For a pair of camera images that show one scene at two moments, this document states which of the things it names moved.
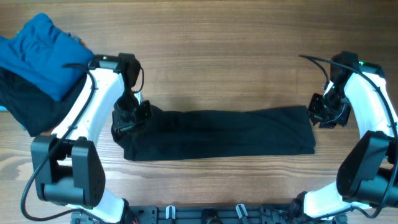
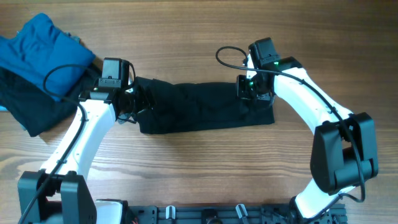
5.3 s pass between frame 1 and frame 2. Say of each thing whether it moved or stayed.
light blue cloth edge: stayed
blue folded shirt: stayed
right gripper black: moved
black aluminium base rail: stayed
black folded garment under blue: stayed
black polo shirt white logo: moved
